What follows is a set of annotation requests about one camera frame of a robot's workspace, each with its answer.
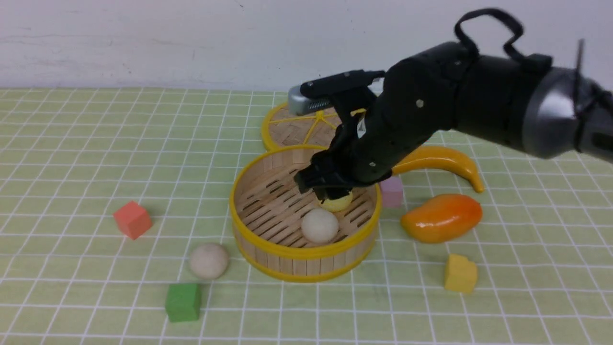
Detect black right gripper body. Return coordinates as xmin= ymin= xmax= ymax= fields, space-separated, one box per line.
xmin=311 ymin=42 xmax=468 ymax=186

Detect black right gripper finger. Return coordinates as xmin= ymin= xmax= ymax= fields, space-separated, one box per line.
xmin=314 ymin=180 xmax=366 ymax=201
xmin=294 ymin=160 xmax=340 ymax=194

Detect yellow bun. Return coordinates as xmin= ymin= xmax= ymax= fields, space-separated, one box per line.
xmin=319 ymin=191 xmax=353 ymax=213

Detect white bun front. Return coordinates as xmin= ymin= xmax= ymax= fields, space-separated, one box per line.
xmin=300 ymin=208 xmax=340 ymax=244

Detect white bun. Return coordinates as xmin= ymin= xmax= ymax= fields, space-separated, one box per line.
xmin=300 ymin=208 xmax=340 ymax=244
xmin=188 ymin=242 xmax=230 ymax=280

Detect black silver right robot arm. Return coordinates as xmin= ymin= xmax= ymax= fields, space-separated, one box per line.
xmin=288 ymin=42 xmax=612 ymax=200

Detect bamboo steamer lid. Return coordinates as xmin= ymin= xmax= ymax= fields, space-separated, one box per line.
xmin=261 ymin=103 xmax=341 ymax=150

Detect bamboo steamer tray yellow rims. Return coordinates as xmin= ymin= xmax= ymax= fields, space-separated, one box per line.
xmin=228 ymin=145 xmax=382 ymax=283

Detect yellow toy banana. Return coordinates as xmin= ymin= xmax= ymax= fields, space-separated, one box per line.
xmin=392 ymin=146 xmax=485 ymax=194

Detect pink foam cube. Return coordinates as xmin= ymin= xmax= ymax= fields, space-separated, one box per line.
xmin=379 ymin=175 xmax=404 ymax=208

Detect orange toy mango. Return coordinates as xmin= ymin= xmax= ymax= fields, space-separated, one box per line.
xmin=400 ymin=194 xmax=483 ymax=244

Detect yellow foam block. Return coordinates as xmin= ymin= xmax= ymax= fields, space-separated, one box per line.
xmin=443 ymin=253 xmax=478 ymax=293

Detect green foam cube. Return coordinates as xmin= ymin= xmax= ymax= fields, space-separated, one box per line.
xmin=165 ymin=283 xmax=202 ymax=323

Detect red foam cube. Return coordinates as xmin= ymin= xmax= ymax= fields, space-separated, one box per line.
xmin=113 ymin=201 xmax=153 ymax=240

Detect green checkered tablecloth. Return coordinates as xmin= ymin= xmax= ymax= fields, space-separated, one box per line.
xmin=0 ymin=88 xmax=613 ymax=345

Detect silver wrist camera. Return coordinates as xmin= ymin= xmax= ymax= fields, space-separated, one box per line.
xmin=288 ymin=70 xmax=386 ymax=116

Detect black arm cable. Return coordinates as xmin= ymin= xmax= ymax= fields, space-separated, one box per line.
xmin=454 ymin=8 xmax=554 ymax=68

